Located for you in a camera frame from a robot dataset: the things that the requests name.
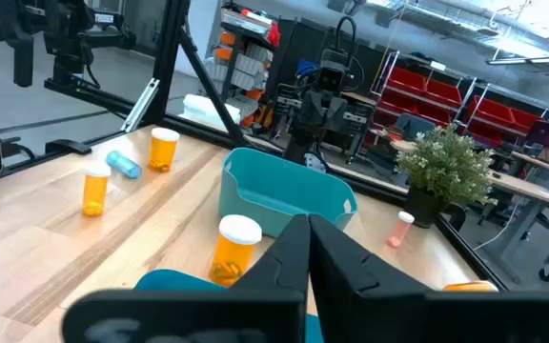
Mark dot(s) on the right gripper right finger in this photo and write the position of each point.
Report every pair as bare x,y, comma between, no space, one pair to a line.
398,314

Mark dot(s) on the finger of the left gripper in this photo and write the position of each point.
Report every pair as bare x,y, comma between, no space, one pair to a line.
334,114
312,113

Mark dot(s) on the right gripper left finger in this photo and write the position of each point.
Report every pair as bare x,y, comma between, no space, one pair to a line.
236,314

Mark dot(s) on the large orange pill bottle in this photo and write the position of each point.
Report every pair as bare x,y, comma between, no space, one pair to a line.
470,287
162,152
229,257

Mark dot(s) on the small pink pill bottle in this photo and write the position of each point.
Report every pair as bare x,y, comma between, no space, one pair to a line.
398,231

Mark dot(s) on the small blue pill bottle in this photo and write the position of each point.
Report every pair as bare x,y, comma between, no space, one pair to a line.
123,164

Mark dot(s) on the small white cap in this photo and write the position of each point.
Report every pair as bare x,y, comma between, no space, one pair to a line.
95,193

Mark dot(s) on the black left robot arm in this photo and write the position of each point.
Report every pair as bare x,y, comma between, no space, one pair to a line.
298,147

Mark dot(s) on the teal plastic bin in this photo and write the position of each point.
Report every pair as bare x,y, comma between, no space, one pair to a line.
274,190

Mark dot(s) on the shelf with grey orange bins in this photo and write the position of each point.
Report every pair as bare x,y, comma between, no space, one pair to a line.
246,66

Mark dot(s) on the white plastic container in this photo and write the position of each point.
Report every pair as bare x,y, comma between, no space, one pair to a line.
208,112

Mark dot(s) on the rack with red bins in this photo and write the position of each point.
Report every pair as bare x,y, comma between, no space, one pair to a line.
427,95

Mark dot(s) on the potted green plant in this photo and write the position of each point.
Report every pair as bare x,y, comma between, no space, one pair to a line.
441,167

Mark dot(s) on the wooden desk grey legs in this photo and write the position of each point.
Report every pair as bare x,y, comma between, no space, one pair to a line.
532,190

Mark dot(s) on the long ceiling lamp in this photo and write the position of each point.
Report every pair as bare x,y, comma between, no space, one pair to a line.
532,60

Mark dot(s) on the maroon laptop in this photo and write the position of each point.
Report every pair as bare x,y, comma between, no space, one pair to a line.
541,133

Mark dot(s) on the black machinery cluster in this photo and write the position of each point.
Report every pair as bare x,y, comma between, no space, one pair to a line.
65,28

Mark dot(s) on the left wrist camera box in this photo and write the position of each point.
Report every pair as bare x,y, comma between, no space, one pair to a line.
330,78

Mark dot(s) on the silver metal bracket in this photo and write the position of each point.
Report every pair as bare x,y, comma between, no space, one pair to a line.
140,105

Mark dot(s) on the black frame bracket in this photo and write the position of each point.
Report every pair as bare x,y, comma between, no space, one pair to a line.
67,147

